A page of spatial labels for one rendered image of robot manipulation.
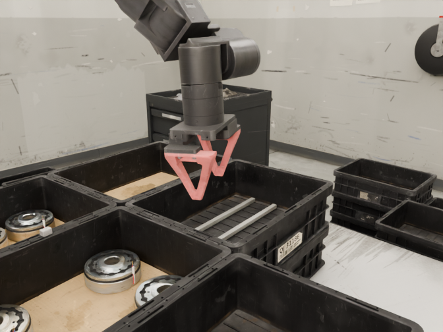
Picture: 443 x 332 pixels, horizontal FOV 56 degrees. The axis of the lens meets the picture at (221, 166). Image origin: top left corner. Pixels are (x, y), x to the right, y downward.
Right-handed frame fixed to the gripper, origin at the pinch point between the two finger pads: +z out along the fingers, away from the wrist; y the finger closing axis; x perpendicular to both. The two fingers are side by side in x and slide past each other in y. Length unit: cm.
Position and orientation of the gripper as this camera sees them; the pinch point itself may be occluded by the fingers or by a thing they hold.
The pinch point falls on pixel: (207, 181)
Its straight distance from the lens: 62.5
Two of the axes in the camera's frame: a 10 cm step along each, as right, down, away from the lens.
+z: 0.5, 9.4, 3.2
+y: 3.1, -3.2, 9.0
